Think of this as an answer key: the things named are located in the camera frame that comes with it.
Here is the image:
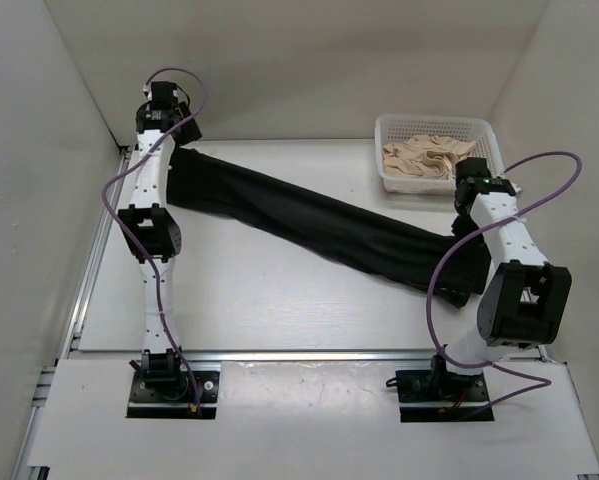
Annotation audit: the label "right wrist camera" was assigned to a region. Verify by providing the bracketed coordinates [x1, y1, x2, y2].
[455, 157, 493, 198]

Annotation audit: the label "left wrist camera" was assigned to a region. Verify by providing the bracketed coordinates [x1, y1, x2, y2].
[143, 81, 181, 110]

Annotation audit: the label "aluminium left side rail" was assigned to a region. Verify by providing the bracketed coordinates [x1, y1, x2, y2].
[4, 146, 131, 479]

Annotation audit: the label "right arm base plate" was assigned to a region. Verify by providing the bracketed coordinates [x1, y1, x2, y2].
[385, 370, 495, 423]

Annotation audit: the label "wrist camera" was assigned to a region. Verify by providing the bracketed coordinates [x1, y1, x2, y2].
[455, 157, 493, 198]
[143, 81, 181, 110]

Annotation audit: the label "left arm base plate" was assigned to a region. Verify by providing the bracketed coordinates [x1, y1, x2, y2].
[126, 367, 221, 420]

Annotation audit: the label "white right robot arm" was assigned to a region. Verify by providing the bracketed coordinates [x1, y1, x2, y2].
[428, 158, 572, 400]

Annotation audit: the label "aluminium front rail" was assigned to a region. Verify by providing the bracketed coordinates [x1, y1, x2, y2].
[53, 349, 434, 365]

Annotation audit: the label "white plastic basket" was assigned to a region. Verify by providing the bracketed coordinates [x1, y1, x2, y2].
[375, 114, 504, 195]

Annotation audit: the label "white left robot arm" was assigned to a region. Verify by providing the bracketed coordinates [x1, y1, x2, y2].
[117, 100, 192, 401]

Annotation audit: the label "beige trousers in basket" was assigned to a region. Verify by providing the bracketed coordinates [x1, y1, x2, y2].
[381, 135, 477, 180]

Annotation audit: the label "black trousers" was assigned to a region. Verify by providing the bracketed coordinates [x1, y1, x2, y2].
[167, 148, 491, 308]

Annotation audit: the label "aluminium rail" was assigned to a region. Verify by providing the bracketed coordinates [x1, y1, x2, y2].
[4, 146, 131, 479]
[53, 349, 434, 365]

